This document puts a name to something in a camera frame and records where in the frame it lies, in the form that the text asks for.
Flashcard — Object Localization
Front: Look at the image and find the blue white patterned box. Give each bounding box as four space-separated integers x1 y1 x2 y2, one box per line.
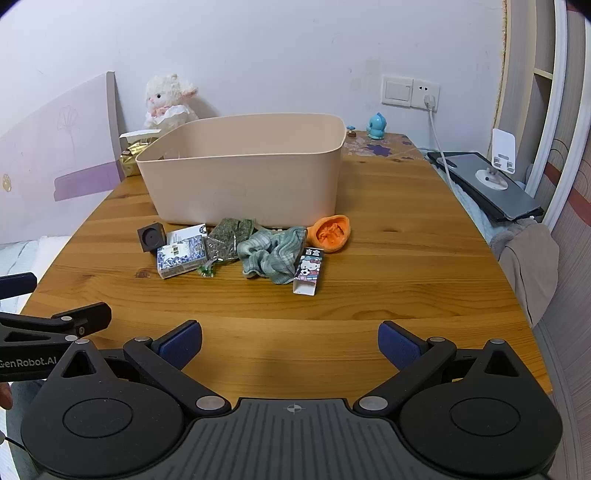
156 234 208 280

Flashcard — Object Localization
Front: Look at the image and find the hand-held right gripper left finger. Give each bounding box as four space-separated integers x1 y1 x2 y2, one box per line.
39 320 230 418

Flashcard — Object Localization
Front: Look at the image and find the beige plastic storage bin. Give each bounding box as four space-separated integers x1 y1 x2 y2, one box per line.
135 113 347 227

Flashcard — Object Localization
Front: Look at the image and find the beige shelf unit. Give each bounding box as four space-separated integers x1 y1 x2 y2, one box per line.
494 0 568 195

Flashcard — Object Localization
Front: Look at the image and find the blue toy figurine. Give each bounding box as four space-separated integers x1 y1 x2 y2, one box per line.
367 112 389 140

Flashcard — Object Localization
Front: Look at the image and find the white plug cable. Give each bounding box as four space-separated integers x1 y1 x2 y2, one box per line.
424 95 458 188

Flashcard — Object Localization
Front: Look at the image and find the white wall socket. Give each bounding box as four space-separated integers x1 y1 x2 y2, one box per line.
412 78 440 110

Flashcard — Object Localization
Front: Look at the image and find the cartoon printed small box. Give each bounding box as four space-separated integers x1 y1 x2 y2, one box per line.
292 248 325 296

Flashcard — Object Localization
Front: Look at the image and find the white wall switch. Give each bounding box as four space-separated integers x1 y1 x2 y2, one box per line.
381 76 415 107

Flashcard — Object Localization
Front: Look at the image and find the grey brown garment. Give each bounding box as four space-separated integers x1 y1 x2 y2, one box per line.
490 217 560 328

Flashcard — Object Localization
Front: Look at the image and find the black cube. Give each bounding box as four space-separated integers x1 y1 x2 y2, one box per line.
137 224 168 254

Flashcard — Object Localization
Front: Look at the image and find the white card box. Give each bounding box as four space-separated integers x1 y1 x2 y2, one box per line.
166 224 207 245

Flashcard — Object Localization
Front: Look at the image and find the white wardrobe frame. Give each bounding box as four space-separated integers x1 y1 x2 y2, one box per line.
522 0 591 222

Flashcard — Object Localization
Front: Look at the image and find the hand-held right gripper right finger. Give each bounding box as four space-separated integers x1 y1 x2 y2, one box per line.
353 320 546 416

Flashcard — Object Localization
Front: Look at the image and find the white paper carton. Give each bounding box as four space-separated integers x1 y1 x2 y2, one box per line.
119 130 162 145

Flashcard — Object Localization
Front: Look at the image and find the white plush lamb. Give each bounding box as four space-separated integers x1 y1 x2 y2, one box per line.
143 73 200 130

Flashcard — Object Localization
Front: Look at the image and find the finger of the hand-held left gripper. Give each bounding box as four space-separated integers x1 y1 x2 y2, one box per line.
0 303 112 344
0 272 38 302

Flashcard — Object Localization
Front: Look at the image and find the white phone stand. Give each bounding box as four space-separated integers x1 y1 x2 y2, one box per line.
475 128 517 191

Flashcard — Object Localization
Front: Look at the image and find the green checked cloth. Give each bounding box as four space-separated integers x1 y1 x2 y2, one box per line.
236 226 308 284

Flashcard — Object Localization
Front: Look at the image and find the gold foil packet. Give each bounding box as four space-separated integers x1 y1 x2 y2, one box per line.
119 142 151 177

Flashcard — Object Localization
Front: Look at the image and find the white bedding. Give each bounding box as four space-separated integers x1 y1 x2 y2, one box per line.
0 235 72 319

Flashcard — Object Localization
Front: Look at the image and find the pink purple headboard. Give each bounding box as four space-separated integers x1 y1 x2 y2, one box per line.
0 71 127 245

